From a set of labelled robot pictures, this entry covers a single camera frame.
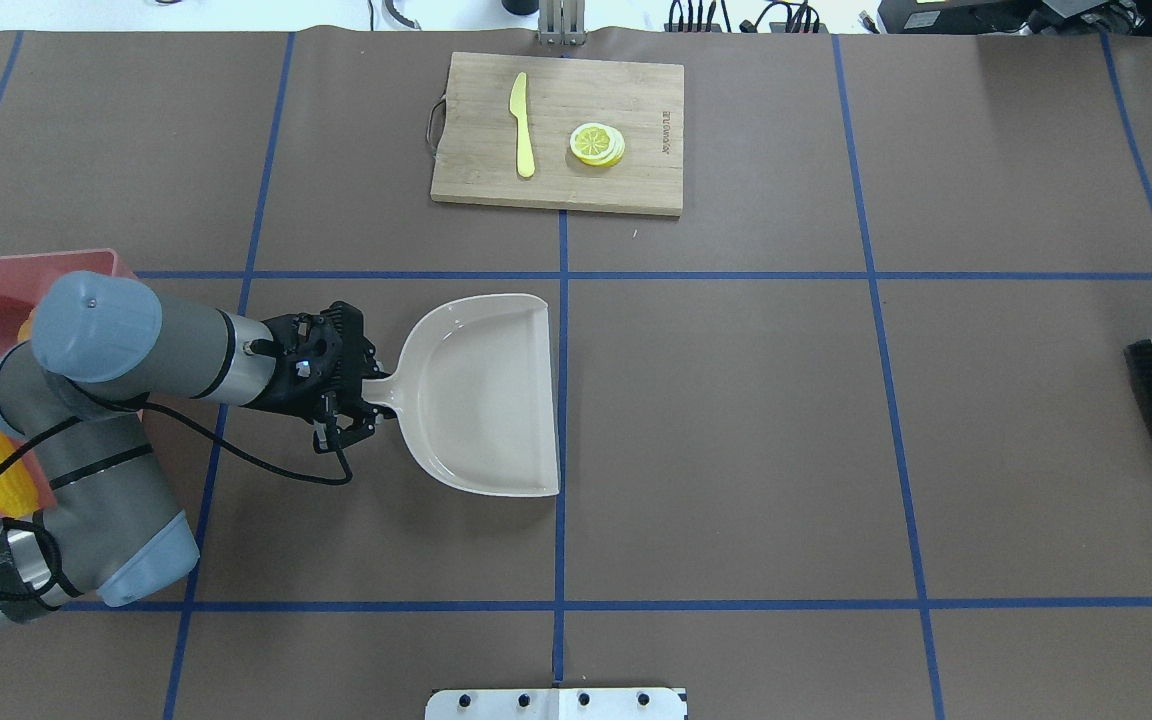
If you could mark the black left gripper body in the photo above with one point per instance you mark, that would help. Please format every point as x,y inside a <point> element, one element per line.
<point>288,393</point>

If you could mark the yellow plastic knife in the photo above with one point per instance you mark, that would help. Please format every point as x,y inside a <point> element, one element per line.
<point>518,106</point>

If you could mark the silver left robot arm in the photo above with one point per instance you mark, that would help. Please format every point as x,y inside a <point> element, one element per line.
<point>74,394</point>

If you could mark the beige plastic dustpan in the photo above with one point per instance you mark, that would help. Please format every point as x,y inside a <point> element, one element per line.
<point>473,394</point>

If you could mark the bamboo cutting board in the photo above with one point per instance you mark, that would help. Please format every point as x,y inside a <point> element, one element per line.
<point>474,162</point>

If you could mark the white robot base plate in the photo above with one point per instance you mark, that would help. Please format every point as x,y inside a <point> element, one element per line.
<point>559,703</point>

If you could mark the aluminium frame post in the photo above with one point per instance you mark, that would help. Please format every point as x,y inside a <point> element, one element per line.
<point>562,23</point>

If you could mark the black power strip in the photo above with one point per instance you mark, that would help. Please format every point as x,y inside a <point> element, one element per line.
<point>772,18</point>

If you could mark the yellow lemon slices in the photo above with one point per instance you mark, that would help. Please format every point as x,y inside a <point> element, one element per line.
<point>597,144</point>

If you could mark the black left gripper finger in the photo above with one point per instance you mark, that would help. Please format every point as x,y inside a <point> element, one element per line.
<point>340,423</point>

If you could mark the black monitor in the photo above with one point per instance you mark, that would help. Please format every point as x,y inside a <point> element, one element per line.
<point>1055,18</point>

